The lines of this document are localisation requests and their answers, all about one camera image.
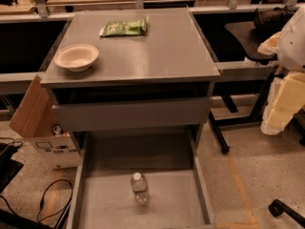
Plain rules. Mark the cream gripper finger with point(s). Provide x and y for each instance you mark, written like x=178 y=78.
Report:
x=269 y=46
x=286 y=98

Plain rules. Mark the clear plastic water bottle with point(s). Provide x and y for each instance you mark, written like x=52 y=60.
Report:
x=140 y=188

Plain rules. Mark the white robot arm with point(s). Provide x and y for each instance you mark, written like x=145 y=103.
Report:
x=291 y=43

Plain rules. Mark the grey drawer cabinet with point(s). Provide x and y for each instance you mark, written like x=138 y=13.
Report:
x=170 y=61

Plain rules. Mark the open grey middle drawer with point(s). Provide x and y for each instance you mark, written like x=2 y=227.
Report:
x=103 y=197

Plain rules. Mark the grey top drawer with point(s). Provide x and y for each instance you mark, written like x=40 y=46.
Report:
x=133 y=114

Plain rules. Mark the black side table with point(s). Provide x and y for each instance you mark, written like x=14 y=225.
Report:
x=253 y=75

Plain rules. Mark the dark bag on table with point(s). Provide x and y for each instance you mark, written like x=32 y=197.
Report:
x=272 y=20

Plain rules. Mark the black wheeled base leg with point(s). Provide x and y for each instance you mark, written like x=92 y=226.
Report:
x=277 y=208

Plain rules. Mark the green snack bag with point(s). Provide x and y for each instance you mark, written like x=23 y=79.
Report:
x=124 y=28

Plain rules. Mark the white paper bowl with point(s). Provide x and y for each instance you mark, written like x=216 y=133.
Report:
x=76 y=58

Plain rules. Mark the cardboard box with white print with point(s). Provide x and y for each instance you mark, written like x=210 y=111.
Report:
x=35 y=122

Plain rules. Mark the black equipment at left edge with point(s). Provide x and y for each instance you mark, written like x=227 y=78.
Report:
x=9 y=168

